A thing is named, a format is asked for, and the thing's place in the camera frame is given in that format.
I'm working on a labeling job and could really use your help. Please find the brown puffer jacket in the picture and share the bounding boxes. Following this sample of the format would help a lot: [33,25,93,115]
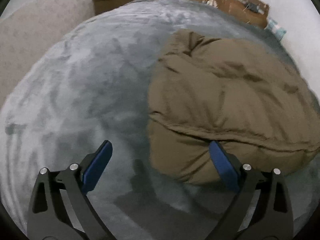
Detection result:
[148,29,319,185]

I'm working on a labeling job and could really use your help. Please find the grey-green bed blanket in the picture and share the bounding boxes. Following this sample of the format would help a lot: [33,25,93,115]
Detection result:
[0,0,320,240]

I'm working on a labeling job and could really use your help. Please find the dark device on headboard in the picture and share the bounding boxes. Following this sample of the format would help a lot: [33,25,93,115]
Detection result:
[246,2,260,14]

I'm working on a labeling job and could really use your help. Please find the brown wooden nightstand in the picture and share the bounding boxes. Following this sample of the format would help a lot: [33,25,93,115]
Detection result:
[93,0,134,15]

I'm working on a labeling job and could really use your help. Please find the striped pillow by wall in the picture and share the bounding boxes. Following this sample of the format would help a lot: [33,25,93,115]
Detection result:
[265,17,287,41]

